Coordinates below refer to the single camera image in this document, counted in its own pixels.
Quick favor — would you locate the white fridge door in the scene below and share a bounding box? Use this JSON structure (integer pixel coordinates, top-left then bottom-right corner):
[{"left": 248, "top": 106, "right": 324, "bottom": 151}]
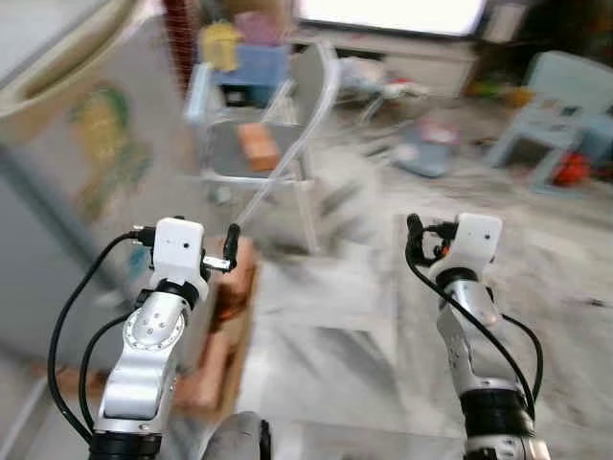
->
[{"left": 0, "top": 14, "right": 240, "bottom": 384}]

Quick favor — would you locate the light blue children's chair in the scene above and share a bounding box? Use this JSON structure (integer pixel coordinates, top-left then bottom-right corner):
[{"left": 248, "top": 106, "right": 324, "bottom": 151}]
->
[{"left": 488, "top": 50, "right": 613, "bottom": 188}]

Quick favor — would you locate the colourful baby bouncer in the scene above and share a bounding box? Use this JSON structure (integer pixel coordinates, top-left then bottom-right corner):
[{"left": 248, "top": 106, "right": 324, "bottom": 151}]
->
[{"left": 335, "top": 57, "right": 432, "bottom": 126}]

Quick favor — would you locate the green yellow cartoon sticker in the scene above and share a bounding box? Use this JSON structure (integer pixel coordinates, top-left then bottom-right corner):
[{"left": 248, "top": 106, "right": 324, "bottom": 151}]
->
[{"left": 67, "top": 86, "right": 154, "bottom": 221}]

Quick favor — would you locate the white box speaker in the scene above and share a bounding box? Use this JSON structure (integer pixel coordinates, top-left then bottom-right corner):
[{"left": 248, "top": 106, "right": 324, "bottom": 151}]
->
[{"left": 479, "top": 0, "right": 523, "bottom": 44}]

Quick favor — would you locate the white baby high chair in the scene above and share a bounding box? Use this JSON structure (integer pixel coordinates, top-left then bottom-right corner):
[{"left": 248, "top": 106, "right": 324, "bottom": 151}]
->
[{"left": 185, "top": 38, "right": 341, "bottom": 255}]

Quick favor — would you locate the blue floor cushion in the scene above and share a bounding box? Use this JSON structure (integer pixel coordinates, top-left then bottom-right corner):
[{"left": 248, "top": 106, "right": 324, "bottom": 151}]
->
[{"left": 393, "top": 134, "right": 456, "bottom": 180}]

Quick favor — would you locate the orange box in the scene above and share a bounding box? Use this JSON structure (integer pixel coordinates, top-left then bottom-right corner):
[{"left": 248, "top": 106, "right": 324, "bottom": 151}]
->
[{"left": 238, "top": 123, "right": 281, "bottom": 173}]

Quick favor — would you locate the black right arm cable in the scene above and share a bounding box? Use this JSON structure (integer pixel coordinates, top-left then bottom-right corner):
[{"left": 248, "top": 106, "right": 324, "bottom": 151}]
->
[{"left": 407, "top": 244, "right": 545, "bottom": 423}]

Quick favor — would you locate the flat screen television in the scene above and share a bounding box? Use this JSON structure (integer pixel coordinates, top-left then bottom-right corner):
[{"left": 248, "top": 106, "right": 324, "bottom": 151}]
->
[{"left": 292, "top": 0, "right": 489, "bottom": 37}]

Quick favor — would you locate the short black left arm cable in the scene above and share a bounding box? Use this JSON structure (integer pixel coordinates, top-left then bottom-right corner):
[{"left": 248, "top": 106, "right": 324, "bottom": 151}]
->
[{"left": 79, "top": 311, "right": 135, "bottom": 432}]

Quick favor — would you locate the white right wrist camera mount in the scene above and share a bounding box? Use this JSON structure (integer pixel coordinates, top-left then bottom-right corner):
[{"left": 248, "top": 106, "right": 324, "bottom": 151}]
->
[{"left": 436, "top": 213, "right": 504, "bottom": 284}]

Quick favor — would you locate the long black left arm cable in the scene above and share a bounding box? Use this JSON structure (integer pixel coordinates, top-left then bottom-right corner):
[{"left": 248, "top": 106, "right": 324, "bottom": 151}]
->
[{"left": 48, "top": 230, "right": 156, "bottom": 442}]

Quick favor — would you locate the pink toy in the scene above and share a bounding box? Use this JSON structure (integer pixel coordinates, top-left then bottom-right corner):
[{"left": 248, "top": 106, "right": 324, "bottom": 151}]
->
[{"left": 235, "top": 11, "right": 284, "bottom": 47}]

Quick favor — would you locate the grey left robot leg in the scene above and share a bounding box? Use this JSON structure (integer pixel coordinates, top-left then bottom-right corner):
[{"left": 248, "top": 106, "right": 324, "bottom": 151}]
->
[{"left": 201, "top": 412, "right": 274, "bottom": 460}]

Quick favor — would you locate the white television console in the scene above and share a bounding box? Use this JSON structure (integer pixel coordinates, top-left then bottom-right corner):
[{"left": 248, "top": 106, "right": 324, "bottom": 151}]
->
[{"left": 287, "top": 29, "right": 480, "bottom": 97}]

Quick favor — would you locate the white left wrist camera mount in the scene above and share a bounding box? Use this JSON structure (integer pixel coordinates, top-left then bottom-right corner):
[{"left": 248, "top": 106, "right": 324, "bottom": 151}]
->
[{"left": 153, "top": 218, "right": 208, "bottom": 290}]

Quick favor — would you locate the blue toy bin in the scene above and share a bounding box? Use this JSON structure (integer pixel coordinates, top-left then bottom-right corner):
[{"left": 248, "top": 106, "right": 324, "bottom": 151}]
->
[{"left": 216, "top": 43, "right": 291, "bottom": 108}]

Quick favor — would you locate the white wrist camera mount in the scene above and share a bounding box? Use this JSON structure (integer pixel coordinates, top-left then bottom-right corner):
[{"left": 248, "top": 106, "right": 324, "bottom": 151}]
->
[
  {"left": 436, "top": 213, "right": 504, "bottom": 284},
  {"left": 153, "top": 218, "right": 208, "bottom": 290}
]

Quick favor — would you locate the orange ball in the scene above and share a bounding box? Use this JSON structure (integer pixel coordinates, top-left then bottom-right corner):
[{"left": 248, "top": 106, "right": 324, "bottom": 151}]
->
[{"left": 554, "top": 153, "right": 593, "bottom": 188}]

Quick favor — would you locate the red brick stack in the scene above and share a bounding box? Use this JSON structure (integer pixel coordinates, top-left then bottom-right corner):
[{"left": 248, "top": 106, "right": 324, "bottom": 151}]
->
[{"left": 177, "top": 238, "right": 261, "bottom": 418}]

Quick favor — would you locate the yellow toy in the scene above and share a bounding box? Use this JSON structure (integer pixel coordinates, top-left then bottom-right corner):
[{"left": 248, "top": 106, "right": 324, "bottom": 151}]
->
[{"left": 199, "top": 21, "right": 242, "bottom": 73}]

